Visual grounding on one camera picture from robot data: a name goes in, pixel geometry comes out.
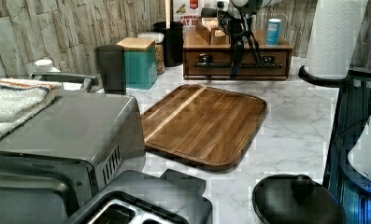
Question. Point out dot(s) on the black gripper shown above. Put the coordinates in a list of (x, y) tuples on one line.
[(232, 21)]

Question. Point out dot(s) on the black drawer handle bar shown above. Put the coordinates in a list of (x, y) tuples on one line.
[(206, 61)]

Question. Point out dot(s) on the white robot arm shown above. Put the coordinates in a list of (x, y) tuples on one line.
[(255, 5)]

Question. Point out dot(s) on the wooden drawer cabinet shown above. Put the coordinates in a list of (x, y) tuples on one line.
[(194, 45)]

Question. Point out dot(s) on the blue salt canister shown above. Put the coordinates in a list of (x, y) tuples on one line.
[(273, 32)]

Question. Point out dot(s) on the wooden tea bag box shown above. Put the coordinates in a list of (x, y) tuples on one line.
[(209, 29)]

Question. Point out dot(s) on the cereal box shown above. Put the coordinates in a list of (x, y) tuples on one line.
[(187, 12)]

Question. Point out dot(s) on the black utensil crock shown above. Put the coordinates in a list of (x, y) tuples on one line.
[(173, 42)]

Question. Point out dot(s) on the glass jar with white lid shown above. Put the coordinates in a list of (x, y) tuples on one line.
[(159, 48)]

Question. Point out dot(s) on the white paper towel roll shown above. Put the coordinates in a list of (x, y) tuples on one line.
[(333, 37)]

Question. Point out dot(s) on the wooden cutting board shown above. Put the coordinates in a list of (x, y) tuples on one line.
[(203, 125)]

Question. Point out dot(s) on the teal canister with wooden lid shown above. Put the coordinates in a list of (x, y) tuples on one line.
[(140, 62)]

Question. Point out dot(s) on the black paper towel holder base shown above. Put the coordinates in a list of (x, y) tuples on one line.
[(322, 82)]

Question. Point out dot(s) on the dark grey cup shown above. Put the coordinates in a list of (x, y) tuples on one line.
[(110, 61)]

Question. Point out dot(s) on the black round lid with knob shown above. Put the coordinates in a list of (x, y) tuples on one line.
[(296, 199)]

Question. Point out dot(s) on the black silver toaster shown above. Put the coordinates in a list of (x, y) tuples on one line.
[(137, 198)]

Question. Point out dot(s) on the white blue supplement bottle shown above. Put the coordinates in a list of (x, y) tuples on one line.
[(45, 65)]

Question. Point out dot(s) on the folded white striped towel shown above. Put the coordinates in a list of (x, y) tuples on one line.
[(20, 99)]

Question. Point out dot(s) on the silver toaster oven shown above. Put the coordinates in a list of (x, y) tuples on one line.
[(58, 159)]

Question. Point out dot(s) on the wooden utensil handle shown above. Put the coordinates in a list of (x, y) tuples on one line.
[(167, 9)]

